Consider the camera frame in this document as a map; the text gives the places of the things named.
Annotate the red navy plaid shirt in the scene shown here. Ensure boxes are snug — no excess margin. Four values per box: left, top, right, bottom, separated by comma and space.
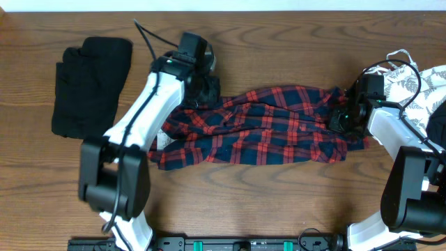
148, 85, 369, 171

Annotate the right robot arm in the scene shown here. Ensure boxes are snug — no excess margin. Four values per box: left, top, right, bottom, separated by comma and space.
328, 74, 445, 250

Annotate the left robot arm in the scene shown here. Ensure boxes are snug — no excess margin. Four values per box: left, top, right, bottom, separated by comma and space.
78, 32, 220, 250

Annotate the white fern print cloth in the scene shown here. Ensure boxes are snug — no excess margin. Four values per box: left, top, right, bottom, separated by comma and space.
367, 49, 445, 136

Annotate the dark navy garment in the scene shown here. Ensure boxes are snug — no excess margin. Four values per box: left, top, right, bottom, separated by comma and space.
426, 102, 446, 149

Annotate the black folded garment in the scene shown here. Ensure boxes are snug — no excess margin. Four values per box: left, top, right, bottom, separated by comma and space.
52, 37, 133, 139

